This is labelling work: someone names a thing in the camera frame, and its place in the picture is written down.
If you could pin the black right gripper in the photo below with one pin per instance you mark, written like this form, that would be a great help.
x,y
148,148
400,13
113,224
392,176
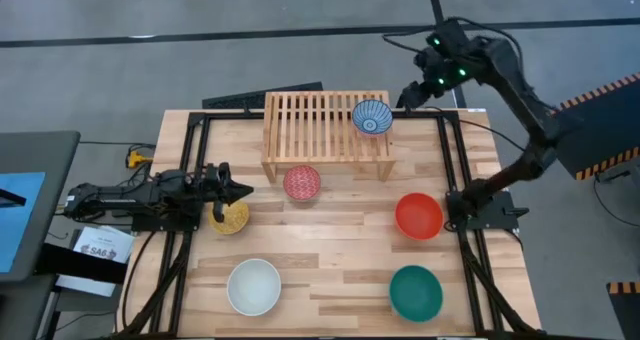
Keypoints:
x,y
431,72

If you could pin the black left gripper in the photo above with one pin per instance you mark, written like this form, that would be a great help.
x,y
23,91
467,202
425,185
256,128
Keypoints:
x,y
215,185

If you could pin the yellow-lined grey floral bowl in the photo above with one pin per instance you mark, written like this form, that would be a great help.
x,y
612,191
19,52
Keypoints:
x,y
235,222

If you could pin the blue patterned bowl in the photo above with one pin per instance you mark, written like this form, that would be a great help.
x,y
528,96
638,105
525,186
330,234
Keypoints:
x,y
372,117

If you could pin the red patterned bowl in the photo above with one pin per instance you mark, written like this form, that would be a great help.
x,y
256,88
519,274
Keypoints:
x,y
302,182

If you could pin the plain orange-red bowl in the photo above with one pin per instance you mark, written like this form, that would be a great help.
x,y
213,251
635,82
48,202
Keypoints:
x,y
419,216

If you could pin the plain green bowl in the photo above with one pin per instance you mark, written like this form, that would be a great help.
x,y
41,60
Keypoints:
x,y
416,294

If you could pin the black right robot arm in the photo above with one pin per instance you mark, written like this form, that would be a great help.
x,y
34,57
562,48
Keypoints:
x,y
515,85

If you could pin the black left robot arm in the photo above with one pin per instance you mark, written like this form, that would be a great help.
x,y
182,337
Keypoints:
x,y
125,197

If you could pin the slatted wooden shelf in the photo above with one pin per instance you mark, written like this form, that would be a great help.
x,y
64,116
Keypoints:
x,y
310,130

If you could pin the black floor mat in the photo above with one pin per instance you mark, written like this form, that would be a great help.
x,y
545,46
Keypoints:
x,y
240,100

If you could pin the plain white bowl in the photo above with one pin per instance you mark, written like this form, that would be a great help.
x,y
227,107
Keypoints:
x,y
254,287

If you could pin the yellow power plug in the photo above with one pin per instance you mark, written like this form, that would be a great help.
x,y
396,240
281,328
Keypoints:
x,y
135,159

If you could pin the printed paper sheet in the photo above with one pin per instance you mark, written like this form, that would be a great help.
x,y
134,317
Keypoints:
x,y
105,245

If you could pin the blank white paper sheet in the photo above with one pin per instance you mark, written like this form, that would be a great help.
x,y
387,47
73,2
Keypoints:
x,y
85,286

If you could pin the dark cart with hazard stripes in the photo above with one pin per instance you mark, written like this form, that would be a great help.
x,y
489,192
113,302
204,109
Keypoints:
x,y
600,125

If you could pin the grey side desk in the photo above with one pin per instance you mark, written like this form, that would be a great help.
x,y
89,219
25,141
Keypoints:
x,y
30,150

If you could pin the blue screen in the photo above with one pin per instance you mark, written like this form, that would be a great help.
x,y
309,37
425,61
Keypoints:
x,y
20,220

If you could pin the striped-edge dark box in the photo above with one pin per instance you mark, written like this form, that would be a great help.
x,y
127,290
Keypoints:
x,y
627,310

